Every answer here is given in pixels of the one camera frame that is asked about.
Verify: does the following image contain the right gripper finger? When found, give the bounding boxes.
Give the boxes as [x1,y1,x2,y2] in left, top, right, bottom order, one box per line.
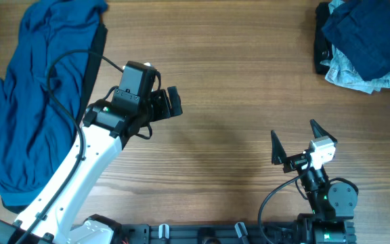
[271,130,287,165]
[310,119,332,138]

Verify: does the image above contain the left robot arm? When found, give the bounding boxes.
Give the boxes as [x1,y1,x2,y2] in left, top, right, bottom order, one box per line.
[0,61,182,243]

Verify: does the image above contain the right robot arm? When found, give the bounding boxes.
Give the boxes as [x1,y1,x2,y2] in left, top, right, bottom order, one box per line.
[257,119,359,243]

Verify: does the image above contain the left black cable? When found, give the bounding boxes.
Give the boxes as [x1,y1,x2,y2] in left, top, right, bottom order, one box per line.
[14,49,125,244]

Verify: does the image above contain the black folded garment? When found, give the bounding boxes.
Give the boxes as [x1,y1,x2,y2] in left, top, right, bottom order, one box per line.
[313,2,333,75]

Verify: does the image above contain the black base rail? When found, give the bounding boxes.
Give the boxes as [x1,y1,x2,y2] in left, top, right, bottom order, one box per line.
[113,222,357,244]

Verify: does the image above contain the dark blue shorts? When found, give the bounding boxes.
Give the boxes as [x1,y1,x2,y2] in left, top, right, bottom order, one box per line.
[322,0,390,81]

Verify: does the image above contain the black garment under shirt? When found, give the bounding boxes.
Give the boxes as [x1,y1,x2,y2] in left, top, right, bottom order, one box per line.
[0,24,108,214]

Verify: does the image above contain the bright blue shirt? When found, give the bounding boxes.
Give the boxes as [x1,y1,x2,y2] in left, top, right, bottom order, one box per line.
[0,0,108,212]

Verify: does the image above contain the light blue folded jeans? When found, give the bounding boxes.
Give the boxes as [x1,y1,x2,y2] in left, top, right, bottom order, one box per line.
[320,0,390,95]

